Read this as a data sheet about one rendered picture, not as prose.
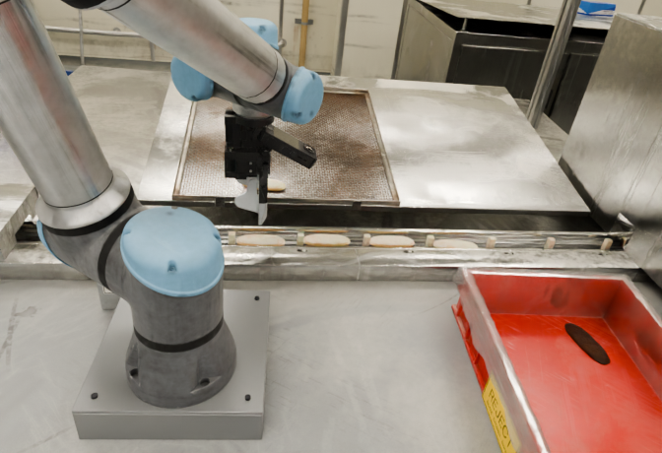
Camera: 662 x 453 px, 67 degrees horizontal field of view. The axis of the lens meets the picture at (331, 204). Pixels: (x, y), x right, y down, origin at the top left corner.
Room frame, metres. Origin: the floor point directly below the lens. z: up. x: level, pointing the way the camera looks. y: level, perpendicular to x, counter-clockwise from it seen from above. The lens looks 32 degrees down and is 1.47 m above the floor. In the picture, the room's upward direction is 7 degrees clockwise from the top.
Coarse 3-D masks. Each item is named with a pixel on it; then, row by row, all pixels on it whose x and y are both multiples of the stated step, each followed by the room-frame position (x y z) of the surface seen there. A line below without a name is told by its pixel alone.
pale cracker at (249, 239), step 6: (246, 234) 0.84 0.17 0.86; (252, 234) 0.83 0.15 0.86; (258, 234) 0.84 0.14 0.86; (264, 234) 0.84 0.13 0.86; (240, 240) 0.81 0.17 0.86; (246, 240) 0.81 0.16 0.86; (252, 240) 0.82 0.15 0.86; (258, 240) 0.82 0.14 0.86; (264, 240) 0.82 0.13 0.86; (270, 240) 0.82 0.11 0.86; (276, 240) 0.82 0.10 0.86; (282, 240) 0.83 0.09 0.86
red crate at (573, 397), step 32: (512, 320) 0.71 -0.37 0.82; (544, 320) 0.72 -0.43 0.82; (576, 320) 0.73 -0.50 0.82; (512, 352) 0.63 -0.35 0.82; (544, 352) 0.64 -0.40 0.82; (576, 352) 0.65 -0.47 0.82; (608, 352) 0.66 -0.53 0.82; (480, 384) 0.54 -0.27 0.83; (544, 384) 0.57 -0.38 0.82; (576, 384) 0.57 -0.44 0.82; (608, 384) 0.58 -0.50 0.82; (640, 384) 0.59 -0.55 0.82; (544, 416) 0.50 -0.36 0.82; (576, 416) 0.51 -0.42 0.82; (608, 416) 0.52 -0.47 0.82; (640, 416) 0.53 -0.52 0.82; (576, 448) 0.46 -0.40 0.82; (608, 448) 0.46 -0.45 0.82; (640, 448) 0.47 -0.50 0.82
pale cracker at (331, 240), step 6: (318, 234) 0.86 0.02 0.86; (324, 234) 0.87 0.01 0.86; (330, 234) 0.87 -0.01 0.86; (336, 234) 0.87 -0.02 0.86; (306, 240) 0.84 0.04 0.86; (312, 240) 0.84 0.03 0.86; (318, 240) 0.84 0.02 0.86; (324, 240) 0.84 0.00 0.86; (330, 240) 0.85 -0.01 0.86; (336, 240) 0.85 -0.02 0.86; (342, 240) 0.85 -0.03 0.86; (348, 240) 0.86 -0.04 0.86; (330, 246) 0.84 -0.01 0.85
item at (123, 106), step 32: (96, 96) 1.56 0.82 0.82; (128, 96) 1.59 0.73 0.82; (160, 96) 1.63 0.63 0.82; (96, 128) 1.32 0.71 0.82; (128, 128) 1.34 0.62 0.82; (544, 128) 1.75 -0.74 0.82; (0, 160) 1.08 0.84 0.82; (128, 160) 1.16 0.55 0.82; (224, 224) 0.92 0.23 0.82; (256, 224) 0.93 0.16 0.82; (288, 224) 0.95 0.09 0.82; (320, 224) 0.96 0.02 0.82; (352, 224) 0.98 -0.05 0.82; (384, 224) 0.99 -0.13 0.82; (416, 224) 1.01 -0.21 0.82; (448, 224) 1.03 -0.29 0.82; (480, 224) 1.04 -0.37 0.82; (512, 224) 1.06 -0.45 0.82; (544, 224) 1.08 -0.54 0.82; (576, 224) 1.10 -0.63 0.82
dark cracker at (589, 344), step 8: (568, 328) 0.70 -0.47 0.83; (576, 328) 0.70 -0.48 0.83; (576, 336) 0.68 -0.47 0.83; (584, 336) 0.68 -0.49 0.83; (584, 344) 0.66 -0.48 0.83; (592, 344) 0.66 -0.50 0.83; (592, 352) 0.64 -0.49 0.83; (600, 352) 0.65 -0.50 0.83; (600, 360) 0.63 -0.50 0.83; (608, 360) 0.63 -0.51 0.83
